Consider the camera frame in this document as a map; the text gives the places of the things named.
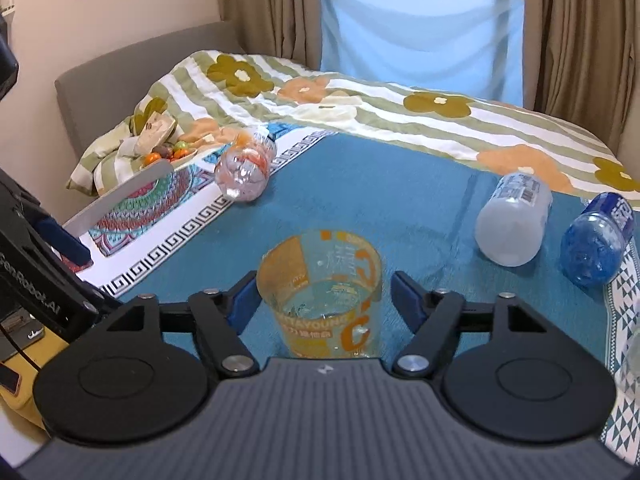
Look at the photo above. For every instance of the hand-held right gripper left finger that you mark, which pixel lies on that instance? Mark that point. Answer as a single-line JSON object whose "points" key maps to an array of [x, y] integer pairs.
{"points": [[246, 296]]}

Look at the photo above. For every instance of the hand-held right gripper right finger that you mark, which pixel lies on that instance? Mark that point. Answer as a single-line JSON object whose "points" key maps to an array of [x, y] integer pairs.
{"points": [[407, 296]]}

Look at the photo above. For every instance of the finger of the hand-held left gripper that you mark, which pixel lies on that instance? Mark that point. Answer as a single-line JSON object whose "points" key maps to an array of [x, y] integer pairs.
{"points": [[61, 240]]}

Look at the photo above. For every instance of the clear cup with orange print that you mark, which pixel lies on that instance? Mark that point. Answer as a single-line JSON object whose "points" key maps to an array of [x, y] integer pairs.
{"points": [[320, 295]]}

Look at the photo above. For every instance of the white curved plastic panel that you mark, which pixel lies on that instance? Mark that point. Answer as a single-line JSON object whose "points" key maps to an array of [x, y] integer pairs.
{"points": [[120, 190]]}

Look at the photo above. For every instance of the black phone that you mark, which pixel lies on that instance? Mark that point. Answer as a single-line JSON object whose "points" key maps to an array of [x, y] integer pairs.
{"points": [[7, 379]]}

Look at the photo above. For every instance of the blue patterned blanket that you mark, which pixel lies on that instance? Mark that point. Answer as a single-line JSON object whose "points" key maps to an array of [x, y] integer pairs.
{"points": [[375, 200]]}

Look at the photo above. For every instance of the yellow bag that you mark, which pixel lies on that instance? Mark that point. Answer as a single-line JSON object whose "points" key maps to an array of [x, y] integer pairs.
{"points": [[25, 395]]}

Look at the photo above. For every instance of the clear bottle with orange label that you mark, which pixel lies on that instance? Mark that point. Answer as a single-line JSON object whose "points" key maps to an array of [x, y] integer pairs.
{"points": [[245, 165]]}

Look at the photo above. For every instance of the frosted white plastic bottle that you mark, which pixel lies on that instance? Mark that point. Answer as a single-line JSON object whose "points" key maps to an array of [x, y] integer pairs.
{"points": [[515, 220]]}

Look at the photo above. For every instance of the beige snack bag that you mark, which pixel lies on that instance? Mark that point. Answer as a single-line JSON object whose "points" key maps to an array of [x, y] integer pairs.
{"points": [[150, 132]]}

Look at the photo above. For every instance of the plate of fruit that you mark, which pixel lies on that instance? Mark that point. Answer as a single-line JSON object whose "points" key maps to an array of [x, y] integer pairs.
{"points": [[172, 152]]}

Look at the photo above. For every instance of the black device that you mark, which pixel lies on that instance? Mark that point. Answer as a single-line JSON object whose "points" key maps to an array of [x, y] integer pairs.
{"points": [[6, 60]]}

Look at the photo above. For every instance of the blue plastic bottle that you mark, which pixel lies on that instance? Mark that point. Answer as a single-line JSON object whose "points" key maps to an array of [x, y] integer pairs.
{"points": [[595, 242]]}

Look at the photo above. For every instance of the floral striped quilt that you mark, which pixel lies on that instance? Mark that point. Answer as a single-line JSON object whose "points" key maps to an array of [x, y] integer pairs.
{"points": [[350, 105]]}

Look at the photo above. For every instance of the teal triangle patterned cloth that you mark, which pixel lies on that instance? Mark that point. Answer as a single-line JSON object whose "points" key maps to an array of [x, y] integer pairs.
{"points": [[622, 310]]}

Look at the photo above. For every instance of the blue window cloth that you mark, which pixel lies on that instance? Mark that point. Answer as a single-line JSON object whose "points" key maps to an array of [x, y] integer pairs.
{"points": [[420, 30]]}

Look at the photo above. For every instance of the beige curtain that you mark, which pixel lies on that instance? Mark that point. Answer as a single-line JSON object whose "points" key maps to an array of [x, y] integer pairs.
{"points": [[580, 35], [270, 5]]}

